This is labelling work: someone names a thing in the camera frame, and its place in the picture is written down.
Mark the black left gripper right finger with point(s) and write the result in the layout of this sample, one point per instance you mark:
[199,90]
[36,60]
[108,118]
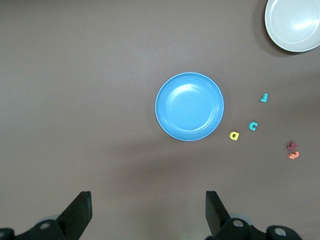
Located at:
[215,212]

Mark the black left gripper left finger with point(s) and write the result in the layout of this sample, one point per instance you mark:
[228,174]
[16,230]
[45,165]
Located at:
[80,212]

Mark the yellow foam letter a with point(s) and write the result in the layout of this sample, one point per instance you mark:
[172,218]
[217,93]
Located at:
[234,135]

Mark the teal foam letter c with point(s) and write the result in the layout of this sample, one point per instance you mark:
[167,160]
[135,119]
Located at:
[251,126]

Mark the orange foam letter t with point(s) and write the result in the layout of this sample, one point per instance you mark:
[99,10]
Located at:
[293,155]

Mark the dark red foam letter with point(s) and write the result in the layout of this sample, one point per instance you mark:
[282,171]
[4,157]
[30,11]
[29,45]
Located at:
[291,146]

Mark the blue plate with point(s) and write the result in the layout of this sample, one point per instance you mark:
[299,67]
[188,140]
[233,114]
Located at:
[189,107]

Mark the brown table cover sheet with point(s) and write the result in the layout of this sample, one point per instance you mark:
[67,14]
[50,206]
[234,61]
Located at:
[75,100]

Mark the teal foam letter r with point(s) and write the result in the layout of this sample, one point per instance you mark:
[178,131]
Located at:
[264,98]

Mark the beige plate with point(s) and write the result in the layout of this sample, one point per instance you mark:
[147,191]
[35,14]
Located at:
[295,25]

